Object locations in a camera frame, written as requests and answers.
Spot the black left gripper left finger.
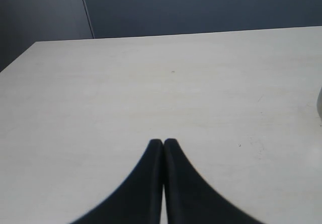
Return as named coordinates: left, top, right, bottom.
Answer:
left=74, top=139, right=164, bottom=224

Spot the stainless steel cup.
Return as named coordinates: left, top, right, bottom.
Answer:
left=316, top=88, right=322, bottom=119

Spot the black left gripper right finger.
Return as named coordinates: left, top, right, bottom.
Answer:
left=164, top=138, right=260, bottom=223

